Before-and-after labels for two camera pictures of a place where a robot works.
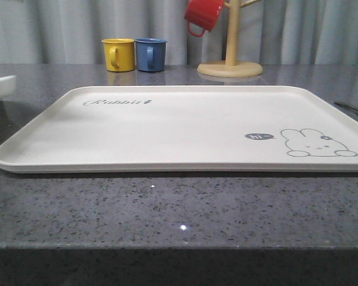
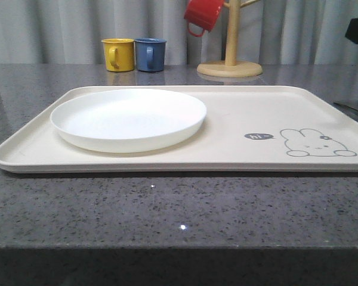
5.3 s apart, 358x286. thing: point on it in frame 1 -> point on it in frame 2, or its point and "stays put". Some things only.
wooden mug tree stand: (231, 67) stays put
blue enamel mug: (150, 54) stays put
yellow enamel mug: (119, 53) stays put
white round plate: (2, 89) -> (129, 121)
